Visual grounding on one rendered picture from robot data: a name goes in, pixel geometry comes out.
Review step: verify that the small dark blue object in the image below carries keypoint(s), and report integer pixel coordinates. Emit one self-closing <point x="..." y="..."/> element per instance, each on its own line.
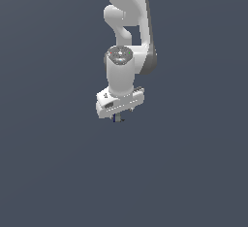
<point x="114" y="118"/>

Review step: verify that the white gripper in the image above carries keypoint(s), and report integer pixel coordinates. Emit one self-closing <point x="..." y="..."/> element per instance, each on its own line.
<point x="119" y="103"/>

